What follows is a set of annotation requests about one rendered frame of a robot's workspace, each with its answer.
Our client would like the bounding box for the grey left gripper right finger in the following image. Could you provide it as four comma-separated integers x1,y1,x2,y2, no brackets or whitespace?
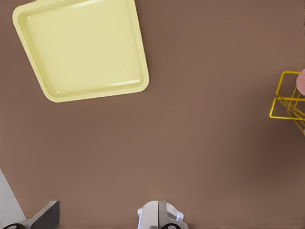
137,200,189,229

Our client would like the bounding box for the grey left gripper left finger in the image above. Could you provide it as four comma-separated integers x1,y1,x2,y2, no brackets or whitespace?
1,200,60,229

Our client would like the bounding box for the pale yellow square tray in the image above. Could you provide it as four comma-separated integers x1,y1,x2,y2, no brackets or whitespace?
12,0,150,103

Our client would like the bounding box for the pink round fruit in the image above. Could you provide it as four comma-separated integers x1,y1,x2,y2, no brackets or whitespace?
295,68,305,96

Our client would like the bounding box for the silver frame post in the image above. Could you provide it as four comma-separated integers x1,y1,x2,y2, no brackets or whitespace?
0,168,26,227

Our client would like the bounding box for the yellow wire rack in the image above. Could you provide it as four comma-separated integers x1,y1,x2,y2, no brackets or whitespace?
269,71,305,135

